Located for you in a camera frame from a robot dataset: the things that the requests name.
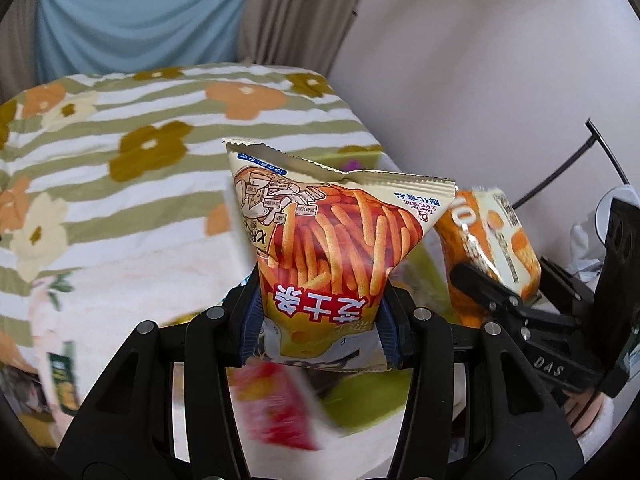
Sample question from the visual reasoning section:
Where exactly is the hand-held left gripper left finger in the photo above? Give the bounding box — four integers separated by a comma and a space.
52, 280, 264, 480

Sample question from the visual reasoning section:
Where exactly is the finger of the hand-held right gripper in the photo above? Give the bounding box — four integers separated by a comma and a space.
539, 257, 599, 314
451, 262, 577, 334

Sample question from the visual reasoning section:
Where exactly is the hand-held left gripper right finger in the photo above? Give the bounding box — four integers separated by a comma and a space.
376, 289, 586, 480

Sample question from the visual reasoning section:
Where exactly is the white and orange snack packet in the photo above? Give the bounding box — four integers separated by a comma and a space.
432, 187, 544, 329

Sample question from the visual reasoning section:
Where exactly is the green storage box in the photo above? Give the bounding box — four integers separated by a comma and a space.
320, 240, 457, 437

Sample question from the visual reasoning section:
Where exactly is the orange fries snack packet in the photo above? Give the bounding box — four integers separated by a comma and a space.
222, 139, 457, 374

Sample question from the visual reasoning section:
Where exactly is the person's right hand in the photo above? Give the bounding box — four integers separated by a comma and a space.
562, 387, 614, 439

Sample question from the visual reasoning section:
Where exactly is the red snack packet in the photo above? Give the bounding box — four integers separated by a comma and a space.
234, 365, 327, 452

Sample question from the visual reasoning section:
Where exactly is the dark green snack packet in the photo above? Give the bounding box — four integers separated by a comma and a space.
47, 342, 84, 414

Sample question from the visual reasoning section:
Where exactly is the floral striped blanket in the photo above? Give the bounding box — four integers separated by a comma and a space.
0, 62, 402, 442

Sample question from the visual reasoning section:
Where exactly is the beige curtain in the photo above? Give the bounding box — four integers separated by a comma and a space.
0, 0, 47, 97
237, 0, 379, 69

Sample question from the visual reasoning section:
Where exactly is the light blue cloth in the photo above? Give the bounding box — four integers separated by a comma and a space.
35, 0, 259, 84

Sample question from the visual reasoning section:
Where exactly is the black cable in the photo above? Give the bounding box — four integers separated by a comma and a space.
514, 117, 634, 212

